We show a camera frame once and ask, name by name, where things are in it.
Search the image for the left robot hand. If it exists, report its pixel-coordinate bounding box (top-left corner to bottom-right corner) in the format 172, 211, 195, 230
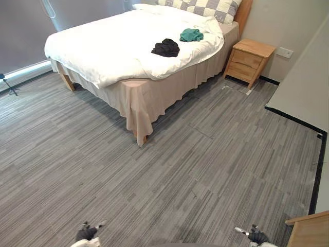
75, 220, 107, 242

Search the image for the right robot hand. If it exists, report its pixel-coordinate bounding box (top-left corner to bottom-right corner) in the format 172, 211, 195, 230
234, 224, 270, 244

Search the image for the beige bed sheet skirt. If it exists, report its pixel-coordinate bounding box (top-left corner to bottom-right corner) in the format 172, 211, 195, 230
49, 21, 240, 146

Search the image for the black crumpled cloth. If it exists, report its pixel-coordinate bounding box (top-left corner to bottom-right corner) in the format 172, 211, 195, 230
151, 38, 180, 58

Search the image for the green crumpled cloth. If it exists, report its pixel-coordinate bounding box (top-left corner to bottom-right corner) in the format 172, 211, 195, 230
179, 28, 204, 43

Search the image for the wooden furniture corner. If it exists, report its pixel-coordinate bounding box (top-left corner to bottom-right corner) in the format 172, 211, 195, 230
285, 210, 329, 247

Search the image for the black tripod stand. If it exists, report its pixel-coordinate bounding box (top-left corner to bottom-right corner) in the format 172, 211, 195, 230
0, 73, 21, 96

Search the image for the wooden nightstand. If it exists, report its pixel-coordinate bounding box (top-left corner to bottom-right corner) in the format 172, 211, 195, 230
223, 38, 277, 90

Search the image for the white duvet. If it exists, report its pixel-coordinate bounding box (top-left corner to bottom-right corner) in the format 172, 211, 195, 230
44, 3, 225, 90

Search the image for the grey window roller blind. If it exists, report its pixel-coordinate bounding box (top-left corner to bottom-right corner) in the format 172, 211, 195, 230
0, 0, 134, 76

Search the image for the checkered grey cream pillow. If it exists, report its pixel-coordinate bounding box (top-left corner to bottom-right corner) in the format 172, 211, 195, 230
155, 0, 243, 25

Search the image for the white wall socket plate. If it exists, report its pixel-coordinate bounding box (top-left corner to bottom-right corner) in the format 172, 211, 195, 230
278, 47, 294, 58

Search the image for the wooden bed frame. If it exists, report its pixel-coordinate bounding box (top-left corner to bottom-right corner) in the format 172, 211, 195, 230
56, 0, 254, 145

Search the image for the white blind pull cord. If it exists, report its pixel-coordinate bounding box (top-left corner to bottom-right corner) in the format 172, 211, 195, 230
44, 0, 56, 19

